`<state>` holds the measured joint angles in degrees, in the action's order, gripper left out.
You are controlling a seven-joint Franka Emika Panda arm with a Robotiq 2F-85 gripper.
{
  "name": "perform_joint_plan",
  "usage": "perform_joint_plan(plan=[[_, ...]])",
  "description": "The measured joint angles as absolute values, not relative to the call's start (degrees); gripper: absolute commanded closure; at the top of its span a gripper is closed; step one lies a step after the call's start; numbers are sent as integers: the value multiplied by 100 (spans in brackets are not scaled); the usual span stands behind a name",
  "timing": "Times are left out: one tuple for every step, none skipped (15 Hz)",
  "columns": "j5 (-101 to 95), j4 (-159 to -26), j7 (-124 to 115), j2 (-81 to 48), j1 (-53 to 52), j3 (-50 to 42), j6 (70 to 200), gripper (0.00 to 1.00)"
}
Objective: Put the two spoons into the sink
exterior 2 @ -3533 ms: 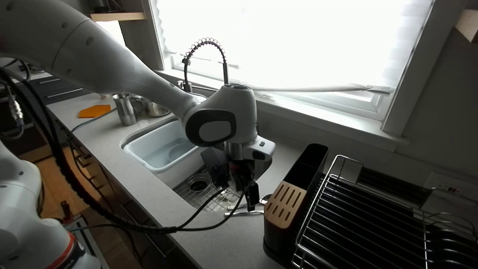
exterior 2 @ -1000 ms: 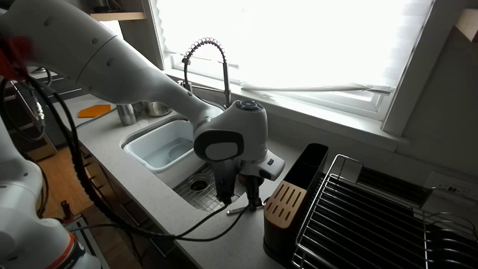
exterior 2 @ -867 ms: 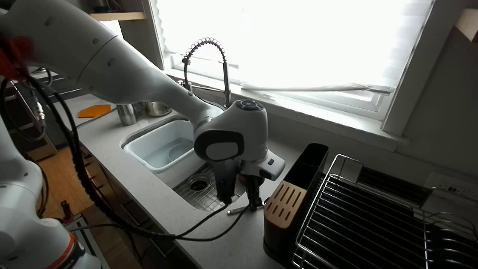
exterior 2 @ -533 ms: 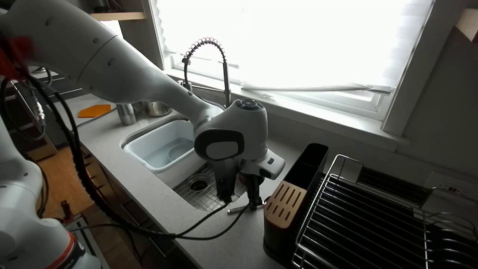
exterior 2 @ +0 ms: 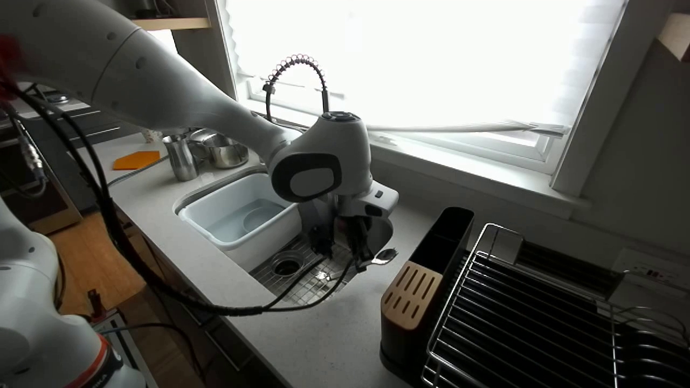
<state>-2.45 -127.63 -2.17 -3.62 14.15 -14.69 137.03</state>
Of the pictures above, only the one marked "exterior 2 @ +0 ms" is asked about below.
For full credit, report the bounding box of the window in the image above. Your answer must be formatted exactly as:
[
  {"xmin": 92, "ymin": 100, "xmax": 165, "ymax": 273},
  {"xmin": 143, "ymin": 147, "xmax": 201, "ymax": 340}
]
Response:
[{"xmin": 215, "ymin": 0, "xmax": 630, "ymax": 176}]

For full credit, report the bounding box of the spring neck tap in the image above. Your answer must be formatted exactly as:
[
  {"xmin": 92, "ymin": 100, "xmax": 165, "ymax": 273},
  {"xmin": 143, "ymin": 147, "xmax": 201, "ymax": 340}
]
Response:
[{"xmin": 262, "ymin": 53, "xmax": 331, "ymax": 126}]

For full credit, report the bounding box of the orange cloth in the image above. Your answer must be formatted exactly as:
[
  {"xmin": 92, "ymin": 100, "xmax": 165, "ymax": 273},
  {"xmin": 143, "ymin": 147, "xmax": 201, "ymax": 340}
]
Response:
[{"xmin": 112, "ymin": 150, "xmax": 162, "ymax": 171}]

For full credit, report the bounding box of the metal pot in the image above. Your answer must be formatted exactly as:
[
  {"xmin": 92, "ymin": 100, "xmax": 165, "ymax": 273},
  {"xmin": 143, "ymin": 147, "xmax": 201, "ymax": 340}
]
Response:
[{"xmin": 188, "ymin": 128, "xmax": 250, "ymax": 169}]

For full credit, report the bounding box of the sink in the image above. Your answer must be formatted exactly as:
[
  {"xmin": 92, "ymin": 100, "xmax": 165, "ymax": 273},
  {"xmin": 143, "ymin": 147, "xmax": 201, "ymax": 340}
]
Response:
[{"xmin": 172, "ymin": 164, "xmax": 395, "ymax": 309}]

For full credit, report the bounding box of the tall metal cup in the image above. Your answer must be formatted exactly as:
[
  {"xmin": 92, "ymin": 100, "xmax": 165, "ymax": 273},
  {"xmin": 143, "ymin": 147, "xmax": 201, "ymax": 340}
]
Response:
[{"xmin": 162, "ymin": 133, "xmax": 199, "ymax": 182}]

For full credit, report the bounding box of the metal wire dish rack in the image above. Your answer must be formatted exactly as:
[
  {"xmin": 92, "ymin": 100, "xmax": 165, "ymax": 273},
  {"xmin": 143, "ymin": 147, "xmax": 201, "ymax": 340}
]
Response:
[{"xmin": 420, "ymin": 222, "xmax": 690, "ymax": 388}]

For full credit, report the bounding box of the wooden shelf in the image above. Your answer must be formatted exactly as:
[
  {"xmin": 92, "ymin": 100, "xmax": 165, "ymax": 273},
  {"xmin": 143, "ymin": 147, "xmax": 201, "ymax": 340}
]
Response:
[{"xmin": 131, "ymin": 0, "xmax": 212, "ymax": 31}]

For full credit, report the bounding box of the white plastic wash tub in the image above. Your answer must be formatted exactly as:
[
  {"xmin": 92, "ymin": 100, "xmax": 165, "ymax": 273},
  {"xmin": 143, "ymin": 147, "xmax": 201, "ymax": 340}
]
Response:
[{"xmin": 177, "ymin": 172, "xmax": 303, "ymax": 272}]

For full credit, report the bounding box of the metal sink grid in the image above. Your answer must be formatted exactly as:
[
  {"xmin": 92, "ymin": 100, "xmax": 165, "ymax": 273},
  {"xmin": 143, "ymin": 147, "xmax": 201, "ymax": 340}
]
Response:
[{"xmin": 250, "ymin": 236, "xmax": 368, "ymax": 308}]

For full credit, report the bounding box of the black utensil holder, wooden block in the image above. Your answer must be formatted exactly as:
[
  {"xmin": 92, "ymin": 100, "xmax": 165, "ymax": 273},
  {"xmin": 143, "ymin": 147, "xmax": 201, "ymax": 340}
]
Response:
[{"xmin": 379, "ymin": 207, "xmax": 475, "ymax": 379}]

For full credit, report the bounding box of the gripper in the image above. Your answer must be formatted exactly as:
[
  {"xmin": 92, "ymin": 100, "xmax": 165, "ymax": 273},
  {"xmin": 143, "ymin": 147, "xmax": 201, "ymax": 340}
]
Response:
[{"xmin": 338, "ymin": 214, "xmax": 376, "ymax": 271}]

